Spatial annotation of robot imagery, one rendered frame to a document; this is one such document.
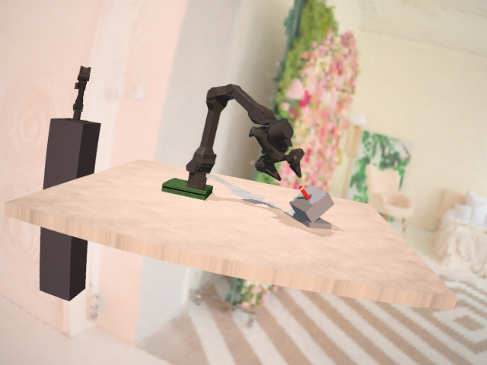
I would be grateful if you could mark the red peg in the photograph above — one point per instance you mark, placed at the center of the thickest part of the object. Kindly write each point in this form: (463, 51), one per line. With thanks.
(304, 192)

